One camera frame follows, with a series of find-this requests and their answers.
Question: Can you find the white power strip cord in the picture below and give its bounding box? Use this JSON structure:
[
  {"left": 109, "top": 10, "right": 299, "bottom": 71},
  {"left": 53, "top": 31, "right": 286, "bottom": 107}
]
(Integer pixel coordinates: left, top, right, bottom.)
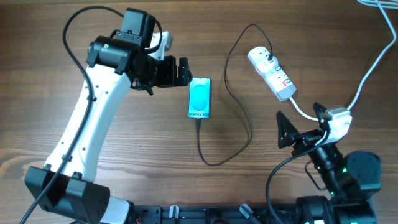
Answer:
[{"left": 289, "top": 0, "right": 398, "bottom": 123}]

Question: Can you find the white charger adapter plug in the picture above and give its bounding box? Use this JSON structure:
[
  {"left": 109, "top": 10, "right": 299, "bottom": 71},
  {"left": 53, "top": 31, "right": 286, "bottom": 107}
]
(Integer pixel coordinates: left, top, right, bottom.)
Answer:
[{"left": 254, "top": 57, "right": 279, "bottom": 76}]

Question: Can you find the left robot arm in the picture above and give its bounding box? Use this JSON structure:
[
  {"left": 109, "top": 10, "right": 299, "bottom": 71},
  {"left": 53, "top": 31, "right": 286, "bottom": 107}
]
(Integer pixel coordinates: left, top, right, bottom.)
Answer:
[{"left": 25, "top": 8, "right": 192, "bottom": 223}]

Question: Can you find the white power strip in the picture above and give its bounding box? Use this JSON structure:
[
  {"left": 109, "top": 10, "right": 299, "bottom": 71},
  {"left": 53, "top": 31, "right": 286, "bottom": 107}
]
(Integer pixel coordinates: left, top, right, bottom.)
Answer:
[{"left": 248, "top": 46, "right": 297, "bottom": 101}]

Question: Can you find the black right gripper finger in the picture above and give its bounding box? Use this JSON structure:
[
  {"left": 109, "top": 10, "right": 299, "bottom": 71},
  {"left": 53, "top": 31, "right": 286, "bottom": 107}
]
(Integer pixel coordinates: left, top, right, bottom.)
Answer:
[
  {"left": 276, "top": 111, "right": 299, "bottom": 149},
  {"left": 313, "top": 102, "right": 330, "bottom": 124}
]

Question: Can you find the smartphone with cyan screen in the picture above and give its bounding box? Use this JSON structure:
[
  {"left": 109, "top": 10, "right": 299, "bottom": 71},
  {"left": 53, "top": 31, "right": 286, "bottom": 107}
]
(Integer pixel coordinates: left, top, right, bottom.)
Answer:
[{"left": 188, "top": 78, "right": 211, "bottom": 119}]

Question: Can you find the black USB charging cable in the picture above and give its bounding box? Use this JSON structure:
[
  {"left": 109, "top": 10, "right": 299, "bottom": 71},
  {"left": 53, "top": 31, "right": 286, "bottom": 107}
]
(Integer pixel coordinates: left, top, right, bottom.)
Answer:
[{"left": 195, "top": 23, "right": 275, "bottom": 167}]

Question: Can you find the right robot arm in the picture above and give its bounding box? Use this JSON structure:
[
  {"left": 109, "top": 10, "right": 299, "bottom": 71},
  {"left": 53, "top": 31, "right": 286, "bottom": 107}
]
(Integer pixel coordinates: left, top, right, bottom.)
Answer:
[{"left": 276, "top": 103, "right": 381, "bottom": 223}]

